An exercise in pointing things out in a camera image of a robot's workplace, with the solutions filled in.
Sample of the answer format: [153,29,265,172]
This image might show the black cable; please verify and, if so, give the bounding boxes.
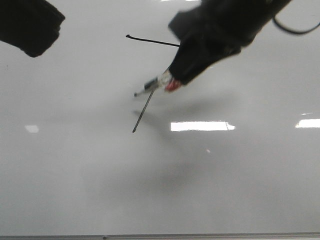
[271,14,320,35]

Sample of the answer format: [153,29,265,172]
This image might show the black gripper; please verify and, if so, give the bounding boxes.
[168,0,289,85]

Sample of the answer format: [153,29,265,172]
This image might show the whiteboard marker pen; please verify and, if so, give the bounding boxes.
[133,69,183,97]

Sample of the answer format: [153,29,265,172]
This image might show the white glossy whiteboard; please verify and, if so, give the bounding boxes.
[0,0,320,235]

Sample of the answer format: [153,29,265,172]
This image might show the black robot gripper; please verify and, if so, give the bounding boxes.
[0,0,66,58]

